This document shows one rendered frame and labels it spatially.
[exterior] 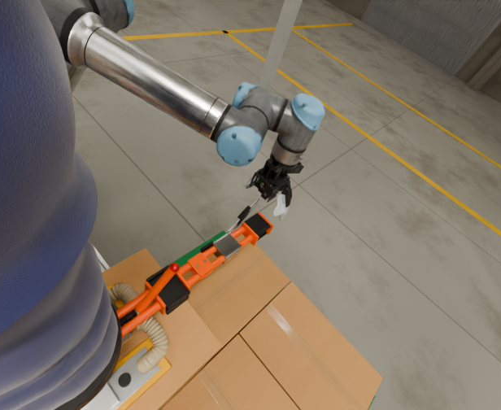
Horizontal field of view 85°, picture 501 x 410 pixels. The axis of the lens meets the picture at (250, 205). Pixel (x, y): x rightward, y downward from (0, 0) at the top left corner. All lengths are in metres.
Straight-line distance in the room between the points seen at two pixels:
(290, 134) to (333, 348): 1.13
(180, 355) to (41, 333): 0.59
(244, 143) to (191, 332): 0.60
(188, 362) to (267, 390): 0.54
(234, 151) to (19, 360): 0.38
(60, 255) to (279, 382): 1.22
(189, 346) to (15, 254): 0.73
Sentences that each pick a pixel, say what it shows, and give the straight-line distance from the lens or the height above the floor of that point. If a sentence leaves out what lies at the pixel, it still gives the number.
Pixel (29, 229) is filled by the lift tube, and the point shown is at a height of 1.65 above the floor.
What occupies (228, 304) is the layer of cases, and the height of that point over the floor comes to 0.54.
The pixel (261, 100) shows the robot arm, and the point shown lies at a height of 1.53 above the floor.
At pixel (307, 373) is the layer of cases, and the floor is 0.54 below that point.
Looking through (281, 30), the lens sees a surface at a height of 0.91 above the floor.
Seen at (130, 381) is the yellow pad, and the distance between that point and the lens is 0.82.
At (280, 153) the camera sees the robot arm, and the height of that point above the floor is 1.43.
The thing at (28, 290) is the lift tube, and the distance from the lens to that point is 0.22.
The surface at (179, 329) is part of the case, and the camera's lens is 0.89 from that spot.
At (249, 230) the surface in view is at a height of 1.09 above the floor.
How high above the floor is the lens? 1.81
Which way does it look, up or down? 48 degrees down
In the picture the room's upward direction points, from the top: 25 degrees clockwise
